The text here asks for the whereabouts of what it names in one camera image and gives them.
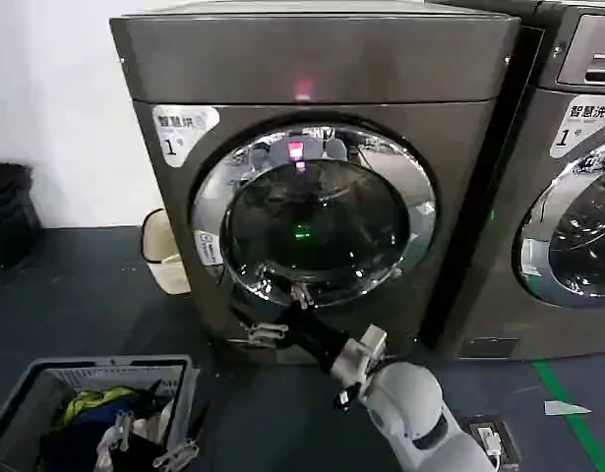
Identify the white paper scrap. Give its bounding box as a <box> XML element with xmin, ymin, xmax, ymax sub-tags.
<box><xmin>544</xmin><ymin>399</ymin><xmax>594</xmax><ymax>417</ymax></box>

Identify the round glass dryer door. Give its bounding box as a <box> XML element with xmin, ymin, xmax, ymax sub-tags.
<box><xmin>191</xmin><ymin>114</ymin><xmax>438</xmax><ymax>310</ymax></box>

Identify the black bin with bag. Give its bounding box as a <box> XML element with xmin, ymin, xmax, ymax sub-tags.
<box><xmin>0</xmin><ymin>157</ymin><xmax>43</xmax><ymax>270</ymax></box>

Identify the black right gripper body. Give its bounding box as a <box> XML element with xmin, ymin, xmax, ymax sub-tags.
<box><xmin>280</xmin><ymin>305</ymin><xmax>353</xmax><ymax>379</ymax></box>

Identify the grey dryer with control panel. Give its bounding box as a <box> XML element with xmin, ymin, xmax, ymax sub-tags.
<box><xmin>419</xmin><ymin>0</ymin><xmax>605</xmax><ymax>363</ymax></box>

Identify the round glass door chrome ring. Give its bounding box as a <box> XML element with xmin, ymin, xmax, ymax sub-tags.
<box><xmin>511</xmin><ymin>164</ymin><xmax>605</xmax><ymax>309</ymax></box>

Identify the white label sticker number one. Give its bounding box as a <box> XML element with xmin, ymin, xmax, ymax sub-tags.
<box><xmin>548</xmin><ymin>92</ymin><xmax>605</xmax><ymax>160</ymax></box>
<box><xmin>151</xmin><ymin>104</ymin><xmax>221</xmax><ymax>170</ymax></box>

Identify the dark blue garment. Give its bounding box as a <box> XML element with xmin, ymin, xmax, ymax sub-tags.
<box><xmin>50</xmin><ymin>392</ymin><xmax>131</xmax><ymax>443</ymax></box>

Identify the white beige cloth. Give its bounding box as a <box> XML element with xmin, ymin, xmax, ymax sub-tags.
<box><xmin>133</xmin><ymin>400</ymin><xmax>176</xmax><ymax>443</ymax></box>

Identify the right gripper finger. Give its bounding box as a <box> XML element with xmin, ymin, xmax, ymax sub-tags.
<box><xmin>290</xmin><ymin>282</ymin><xmax>317</xmax><ymax>312</ymax></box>
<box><xmin>247</xmin><ymin>322</ymin><xmax>290</xmax><ymax>349</ymax></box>

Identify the white plastic waste bin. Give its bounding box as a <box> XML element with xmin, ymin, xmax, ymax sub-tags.
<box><xmin>141</xmin><ymin>207</ymin><xmax>192</xmax><ymax>296</ymax></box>

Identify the grey plastic laundry basket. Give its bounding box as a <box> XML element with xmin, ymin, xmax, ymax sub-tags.
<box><xmin>0</xmin><ymin>354</ymin><xmax>201</xmax><ymax>472</ymax></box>

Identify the green floor tape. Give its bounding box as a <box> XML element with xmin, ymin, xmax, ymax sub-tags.
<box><xmin>531</xmin><ymin>359</ymin><xmax>605</xmax><ymax>472</ymax></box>

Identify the black floor socket box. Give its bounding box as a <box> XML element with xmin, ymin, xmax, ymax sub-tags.
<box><xmin>464</xmin><ymin>416</ymin><xmax>520</xmax><ymax>464</ymax></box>

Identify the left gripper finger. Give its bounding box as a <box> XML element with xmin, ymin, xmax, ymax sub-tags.
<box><xmin>161</xmin><ymin>428</ymin><xmax>202</xmax><ymax>466</ymax></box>
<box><xmin>95</xmin><ymin>411</ymin><xmax>138</xmax><ymax>462</ymax></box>

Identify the yellow-green garment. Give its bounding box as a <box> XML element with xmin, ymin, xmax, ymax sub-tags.
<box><xmin>61</xmin><ymin>385</ymin><xmax>139</xmax><ymax>427</ymax></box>

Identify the small white instruction sticker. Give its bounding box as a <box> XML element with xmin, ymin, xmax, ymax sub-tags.
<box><xmin>193</xmin><ymin>229</ymin><xmax>224</xmax><ymax>267</ymax></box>

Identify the grey dryer with round door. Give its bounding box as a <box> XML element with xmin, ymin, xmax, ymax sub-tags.
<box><xmin>108</xmin><ymin>2</ymin><xmax>524</xmax><ymax>366</ymax></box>

